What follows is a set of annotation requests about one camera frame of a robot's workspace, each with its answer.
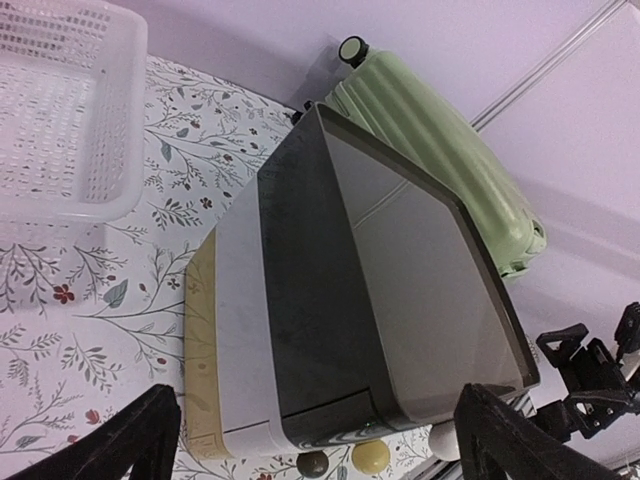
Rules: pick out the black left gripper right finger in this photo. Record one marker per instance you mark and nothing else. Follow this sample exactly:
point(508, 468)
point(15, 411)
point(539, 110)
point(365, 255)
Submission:
point(496, 442)

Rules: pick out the drawer cabinet with dark top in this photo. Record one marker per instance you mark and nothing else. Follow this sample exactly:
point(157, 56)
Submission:
point(345, 295)

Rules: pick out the floral white tablecloth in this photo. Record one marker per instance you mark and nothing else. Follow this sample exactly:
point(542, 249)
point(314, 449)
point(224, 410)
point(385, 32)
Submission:
point(86, 328)

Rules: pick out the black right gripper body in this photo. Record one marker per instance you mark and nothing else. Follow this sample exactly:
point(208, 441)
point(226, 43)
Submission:
point(602, 385)

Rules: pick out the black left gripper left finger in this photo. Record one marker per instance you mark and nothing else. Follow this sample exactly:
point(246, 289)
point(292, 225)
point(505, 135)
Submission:
point(139, 441)

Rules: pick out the green hard-shell suitcase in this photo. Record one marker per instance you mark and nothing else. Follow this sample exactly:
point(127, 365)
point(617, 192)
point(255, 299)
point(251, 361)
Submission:
point(385, 97)

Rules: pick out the white plastic mesh basket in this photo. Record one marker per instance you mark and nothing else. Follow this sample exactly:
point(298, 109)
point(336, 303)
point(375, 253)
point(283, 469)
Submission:
point(72, 110)

